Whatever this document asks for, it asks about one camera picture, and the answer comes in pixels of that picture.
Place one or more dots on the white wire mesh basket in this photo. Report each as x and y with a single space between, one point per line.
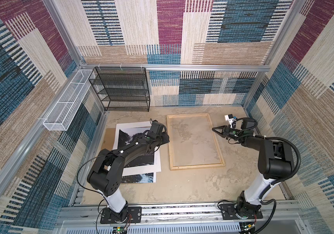
65 109

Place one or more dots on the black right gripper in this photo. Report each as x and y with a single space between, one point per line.
225 131

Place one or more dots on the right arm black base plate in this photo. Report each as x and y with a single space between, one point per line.
229 211

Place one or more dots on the black white landscape photo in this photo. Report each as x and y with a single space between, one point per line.
143 164

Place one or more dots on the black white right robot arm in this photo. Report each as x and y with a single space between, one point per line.
278 160

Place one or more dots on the colour landscape photo underneath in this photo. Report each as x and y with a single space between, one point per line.
140 178

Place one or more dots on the black wire mesh shelf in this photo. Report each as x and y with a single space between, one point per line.
121 89

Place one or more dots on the brown hardboard backing panel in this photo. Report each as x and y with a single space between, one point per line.
108 137

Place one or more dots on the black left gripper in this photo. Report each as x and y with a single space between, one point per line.
166 138

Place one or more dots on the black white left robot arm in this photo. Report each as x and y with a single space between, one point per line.
124 155

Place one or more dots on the light wooden picture frame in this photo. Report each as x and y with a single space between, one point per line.
196 166

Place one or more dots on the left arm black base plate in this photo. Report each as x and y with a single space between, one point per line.
128 214

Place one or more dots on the aluminium front rail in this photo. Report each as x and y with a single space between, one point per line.
183 218

